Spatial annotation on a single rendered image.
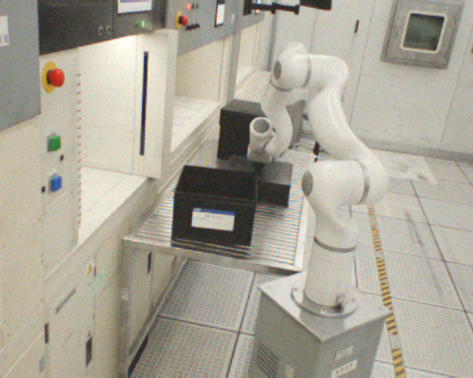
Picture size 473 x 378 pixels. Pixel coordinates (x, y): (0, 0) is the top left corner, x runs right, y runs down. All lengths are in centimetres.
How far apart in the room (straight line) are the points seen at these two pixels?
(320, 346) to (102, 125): 111
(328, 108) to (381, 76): 448
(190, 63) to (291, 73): 185
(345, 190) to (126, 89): 93
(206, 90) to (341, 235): 210
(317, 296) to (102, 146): 99
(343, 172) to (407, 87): 468
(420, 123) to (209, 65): 331
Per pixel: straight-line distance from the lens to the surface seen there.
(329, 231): 141
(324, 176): 132
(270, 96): 182
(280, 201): 211
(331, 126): 145
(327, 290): 149
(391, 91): 599
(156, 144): 193
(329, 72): 159
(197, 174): 196
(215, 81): 333
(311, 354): 148
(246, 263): 169
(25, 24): 111
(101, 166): 204
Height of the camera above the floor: 159
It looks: 22 degrees down
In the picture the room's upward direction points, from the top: 7 degrees clockwise
